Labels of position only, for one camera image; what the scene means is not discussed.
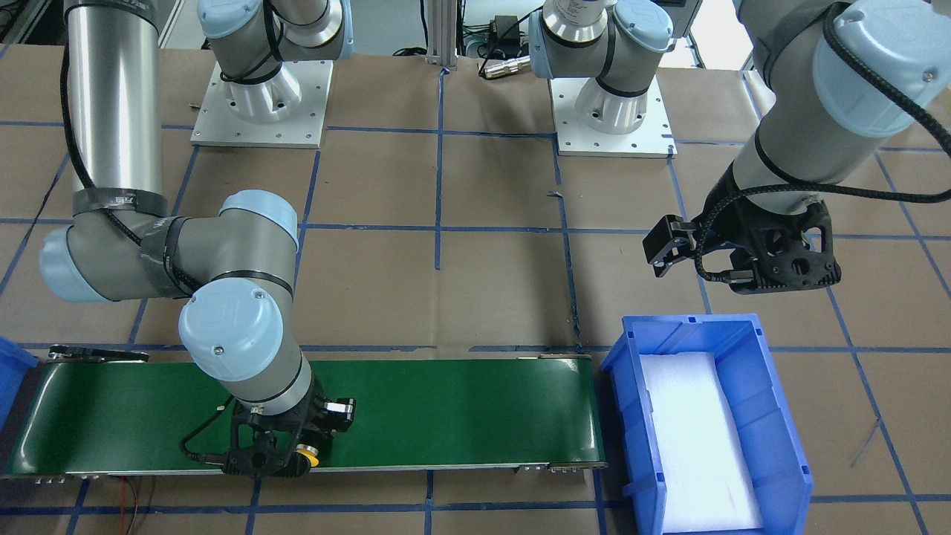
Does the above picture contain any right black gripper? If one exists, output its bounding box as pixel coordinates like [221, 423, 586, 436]
[299, 377, 357, 450]

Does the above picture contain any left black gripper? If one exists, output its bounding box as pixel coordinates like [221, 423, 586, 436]
[643, 165, 759, 279]

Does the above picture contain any yellow push button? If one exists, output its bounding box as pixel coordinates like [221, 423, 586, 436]
[295, 443, 320, 470]

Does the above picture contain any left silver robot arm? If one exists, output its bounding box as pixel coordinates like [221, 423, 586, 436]
[528, 1, 949, 294]

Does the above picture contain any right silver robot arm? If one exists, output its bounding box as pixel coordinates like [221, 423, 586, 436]
[40, 1, 356, 451]

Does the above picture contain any white foam pad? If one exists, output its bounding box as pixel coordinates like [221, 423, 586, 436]
[641, 352, 763, 533]

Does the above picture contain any green conveyor belt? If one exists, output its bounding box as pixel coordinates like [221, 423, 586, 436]
[2, 357, 607, 479]

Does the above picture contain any blue plastic bin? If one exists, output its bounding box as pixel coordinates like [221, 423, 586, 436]
[1, 336, 39, 429]
[602, 313, 813, 534]

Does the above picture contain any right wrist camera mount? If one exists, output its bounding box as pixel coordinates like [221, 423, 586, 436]
[178, 395, 310, 480]

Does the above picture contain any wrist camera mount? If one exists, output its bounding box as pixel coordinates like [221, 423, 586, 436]
[727, 201, 842, 294]
[178, 395, 310, 480]

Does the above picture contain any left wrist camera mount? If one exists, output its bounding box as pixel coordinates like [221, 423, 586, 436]
[727, 201, 842, 294]

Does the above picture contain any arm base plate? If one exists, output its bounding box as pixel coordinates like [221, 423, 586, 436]
[550, 78, 678, 158]
[191, 61, 335, 149]

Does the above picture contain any aluminium frame post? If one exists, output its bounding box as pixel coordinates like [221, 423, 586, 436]
[423, 1, 462, 71]

